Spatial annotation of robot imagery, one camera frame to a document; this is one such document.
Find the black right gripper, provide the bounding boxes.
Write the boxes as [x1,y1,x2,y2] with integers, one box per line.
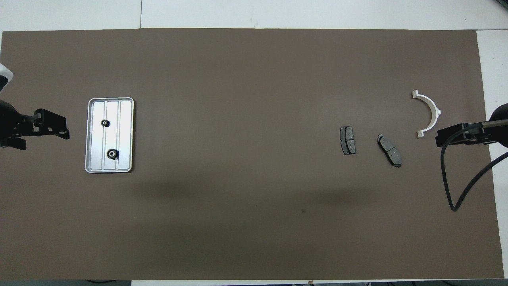
[435,103,508,149]

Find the short dark brake pad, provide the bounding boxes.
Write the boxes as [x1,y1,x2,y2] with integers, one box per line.
[340,126,356,155]

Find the white curved plastic bracket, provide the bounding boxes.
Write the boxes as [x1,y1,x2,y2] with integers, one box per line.
[412,90,442,138]

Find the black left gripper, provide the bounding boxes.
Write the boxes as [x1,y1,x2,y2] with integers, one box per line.
[0,99,71,151]

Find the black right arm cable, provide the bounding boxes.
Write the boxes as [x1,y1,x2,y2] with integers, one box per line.
[441,123,508,212]

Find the long dark brake pad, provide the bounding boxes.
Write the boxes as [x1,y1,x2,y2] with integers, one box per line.
[377,134,402,168]

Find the brown table mat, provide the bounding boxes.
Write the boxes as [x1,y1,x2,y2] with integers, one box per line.
[0,28,504,281]

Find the silver metal tray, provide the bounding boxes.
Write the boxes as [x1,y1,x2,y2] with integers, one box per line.
[85,97,135,174]

